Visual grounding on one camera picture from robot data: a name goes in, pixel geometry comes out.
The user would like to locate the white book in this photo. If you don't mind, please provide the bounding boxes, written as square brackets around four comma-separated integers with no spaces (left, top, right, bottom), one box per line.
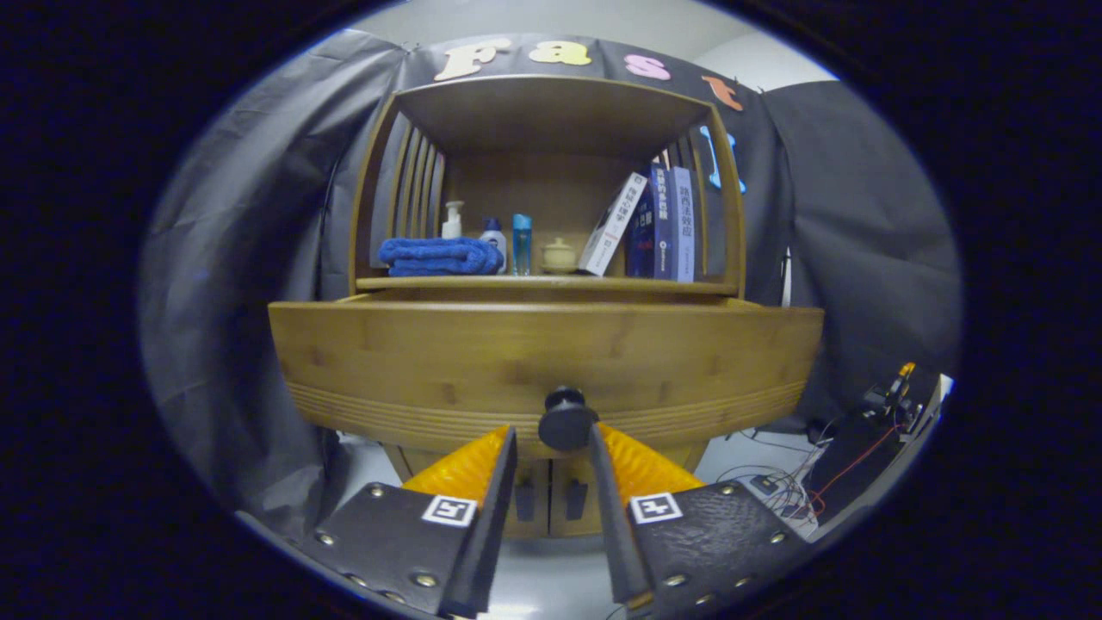
[577,172,648,276]

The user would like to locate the floor cables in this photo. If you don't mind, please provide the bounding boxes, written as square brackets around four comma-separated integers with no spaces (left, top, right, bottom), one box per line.
[715,426,827,518]

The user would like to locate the black electronic device with wires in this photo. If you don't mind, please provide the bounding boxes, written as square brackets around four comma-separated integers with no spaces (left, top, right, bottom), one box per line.
[805,362,944,522]

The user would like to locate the wooden drawer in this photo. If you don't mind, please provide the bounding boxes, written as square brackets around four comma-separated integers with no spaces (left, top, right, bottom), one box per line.
[269,293,825,457]

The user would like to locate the blue folded towel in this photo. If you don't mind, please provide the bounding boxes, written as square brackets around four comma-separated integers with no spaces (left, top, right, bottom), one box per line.
[379,237,505,277]

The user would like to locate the wooden countertop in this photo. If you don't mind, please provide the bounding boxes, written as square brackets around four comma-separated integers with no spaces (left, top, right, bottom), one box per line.
[356,274,740,298]

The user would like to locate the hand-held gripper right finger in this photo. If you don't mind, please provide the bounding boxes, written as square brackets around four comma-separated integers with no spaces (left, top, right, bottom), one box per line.
[588,422,819,619]

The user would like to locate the wooden cabinet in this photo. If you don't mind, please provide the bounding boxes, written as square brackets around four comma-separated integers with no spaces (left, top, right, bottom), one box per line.
[349,73,748,539]

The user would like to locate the beige lidded teacup with saucer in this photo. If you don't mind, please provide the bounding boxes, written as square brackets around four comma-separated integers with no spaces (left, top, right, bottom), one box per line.
[541,238,578,275]

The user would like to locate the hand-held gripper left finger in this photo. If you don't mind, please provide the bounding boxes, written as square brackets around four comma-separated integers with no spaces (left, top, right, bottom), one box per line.
[293,425,519,619]

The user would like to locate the white board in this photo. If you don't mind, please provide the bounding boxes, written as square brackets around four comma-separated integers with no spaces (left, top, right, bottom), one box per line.
[914,375,955,438]

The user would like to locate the dark blue book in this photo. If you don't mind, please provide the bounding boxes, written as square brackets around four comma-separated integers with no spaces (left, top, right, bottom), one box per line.
[626,164,672,280]

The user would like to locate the white bottle with blue cap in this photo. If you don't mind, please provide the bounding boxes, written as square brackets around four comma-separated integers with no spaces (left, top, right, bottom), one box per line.
[480,217,509,275]

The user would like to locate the black round drawer knob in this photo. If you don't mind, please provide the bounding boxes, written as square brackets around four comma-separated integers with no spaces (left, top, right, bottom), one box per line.
[538,387,599,453]

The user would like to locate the wooden cabinet door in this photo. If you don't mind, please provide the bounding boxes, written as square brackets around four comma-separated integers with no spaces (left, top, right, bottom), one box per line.
[383,443,552,539]
[551,443,711,539]

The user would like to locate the grey-blue book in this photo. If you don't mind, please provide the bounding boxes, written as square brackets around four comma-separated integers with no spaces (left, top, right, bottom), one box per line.
[670,166,696,283]

